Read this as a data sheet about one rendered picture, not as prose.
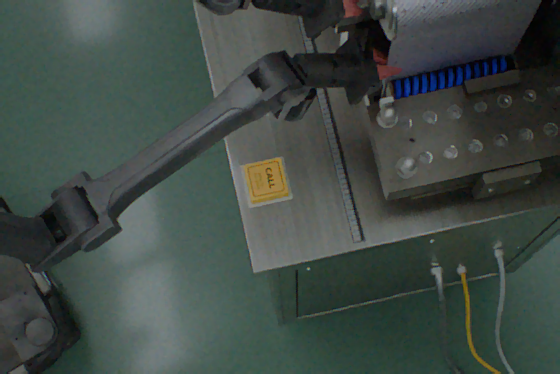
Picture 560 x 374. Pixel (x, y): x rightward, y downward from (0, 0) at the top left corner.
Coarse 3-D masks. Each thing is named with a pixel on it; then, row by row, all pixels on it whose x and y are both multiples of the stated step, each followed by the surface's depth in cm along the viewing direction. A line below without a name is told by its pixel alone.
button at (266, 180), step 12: (252, 168) 185; (264, 168) 185; (276, 168) 185; (252, 180) 184; (264, 180) 184; (276, 180) 184; (252, 192) 184; (264, 192) 184; (276, 192) 184; (288, 192) 184
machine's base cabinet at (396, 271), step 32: (512, 224) 196; (544, 224) 204; (352, 256) 189; (384, 256) 198; (416, 256) 207; (448, 256) 216; (480, 256) 226; (512, 256) 237; (288, 288) 208; (320, 288) 219; (352, 288) 230; (384, 288) 241; (416, 288) 253; (288, 320) 255
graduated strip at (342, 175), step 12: (300, 24) 195; (312, 48) 193; (324, 96) 191; (324, 108) 190; (324, 120) 190; (336, 132) 189; (336, 144) 188; (336, 156) 188; (336, 168) 187; (348, 180) 187; (348, 192) 186; (348, 204) 185; (348, 216) 185; (360, 228) 184; (360, 240) 184
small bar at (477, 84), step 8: (504, 72) 176; (512, 72) 176; (472, 80) 176; (480, 80) 176; (488, 80) 176; (496, 80) 176; (504, 80) 176; (512, 80) 176; (520, 80) 176; (464, 88) 177; (472, 88) 175; (480, 88) 175; (488, 88) 175; (496, 88) 176; (504, 88) 177
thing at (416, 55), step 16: (528, 16) 164; (448, 32) 162; (464, 32) 164; (480, 32) 166; (496, 32) 167; (512, 32) 169; (400, 48) 164; (416, 48) 166; (432, 48) 168; (448, 48) 169; (464, 48) 171; (480, 48) 173; (496, 48) 175; (512, 48) 177; (400, 64) 171; (416, 64) 173; (432, 64) 175; (448, 64) 177; (464, 64) 179; (384, 80) 177; (400, 80) 179
